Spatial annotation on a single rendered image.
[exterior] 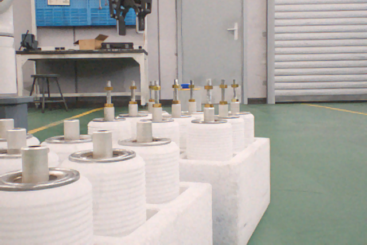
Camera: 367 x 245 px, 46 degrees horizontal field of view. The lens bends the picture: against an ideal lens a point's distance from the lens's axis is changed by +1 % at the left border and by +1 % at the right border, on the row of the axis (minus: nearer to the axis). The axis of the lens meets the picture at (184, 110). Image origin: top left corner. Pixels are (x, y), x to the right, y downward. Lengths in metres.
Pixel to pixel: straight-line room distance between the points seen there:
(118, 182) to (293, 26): 5.98
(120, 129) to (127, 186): 0.48
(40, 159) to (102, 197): 0.10
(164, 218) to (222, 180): 0.33
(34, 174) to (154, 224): 0.16
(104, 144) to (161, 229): 0.11
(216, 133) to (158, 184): 0.30
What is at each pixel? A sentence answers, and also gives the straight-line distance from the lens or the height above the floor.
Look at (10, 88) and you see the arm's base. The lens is 1.31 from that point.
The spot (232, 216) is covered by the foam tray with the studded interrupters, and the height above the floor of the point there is 0.08.
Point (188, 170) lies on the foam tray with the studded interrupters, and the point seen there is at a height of 0.16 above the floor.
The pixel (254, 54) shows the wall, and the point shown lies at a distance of 6.28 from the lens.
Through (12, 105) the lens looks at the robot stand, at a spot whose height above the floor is 0.28.
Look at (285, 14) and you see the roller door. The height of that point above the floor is 1.26.
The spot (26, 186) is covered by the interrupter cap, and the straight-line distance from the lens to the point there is 0.37.
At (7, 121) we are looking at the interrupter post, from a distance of 0.72.
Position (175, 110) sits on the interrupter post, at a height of 0.27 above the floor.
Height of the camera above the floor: 0.34
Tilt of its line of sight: 4 degrees down
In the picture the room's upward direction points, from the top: 1 degrees counter-clockwise
